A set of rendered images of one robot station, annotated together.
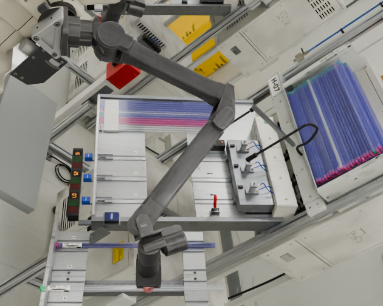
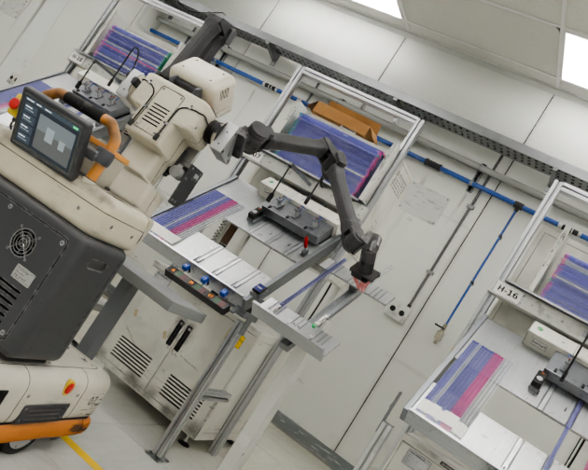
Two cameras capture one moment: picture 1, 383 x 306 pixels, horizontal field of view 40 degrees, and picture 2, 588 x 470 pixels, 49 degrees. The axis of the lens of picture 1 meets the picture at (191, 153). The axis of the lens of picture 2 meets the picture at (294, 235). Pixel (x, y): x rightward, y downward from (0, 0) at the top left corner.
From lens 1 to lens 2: 171 cm
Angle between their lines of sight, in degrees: 37
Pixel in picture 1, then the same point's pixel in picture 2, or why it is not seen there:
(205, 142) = (342, 177)
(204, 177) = (272, 238)
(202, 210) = (295, 256)
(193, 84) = (311, 145)
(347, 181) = (374, 183)
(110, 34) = (260, 130)
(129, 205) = (252, 279)
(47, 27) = (230, 139)
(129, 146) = (202, 244)
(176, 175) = (348, 202)
